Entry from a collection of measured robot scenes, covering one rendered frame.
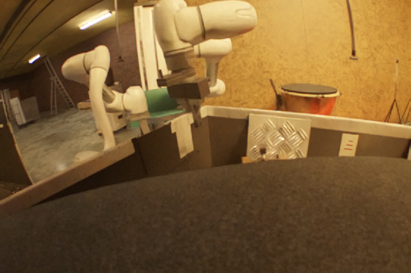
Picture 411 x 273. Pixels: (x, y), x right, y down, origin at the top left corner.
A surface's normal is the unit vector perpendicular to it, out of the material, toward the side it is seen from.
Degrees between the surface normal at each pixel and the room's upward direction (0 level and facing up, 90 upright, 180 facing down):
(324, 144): 90
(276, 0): 90
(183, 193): 0
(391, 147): 90
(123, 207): 0
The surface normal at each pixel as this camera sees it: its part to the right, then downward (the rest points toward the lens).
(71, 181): 0.82, 0.10
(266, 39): -0.22, 0.32
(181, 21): 0.16, 0.36
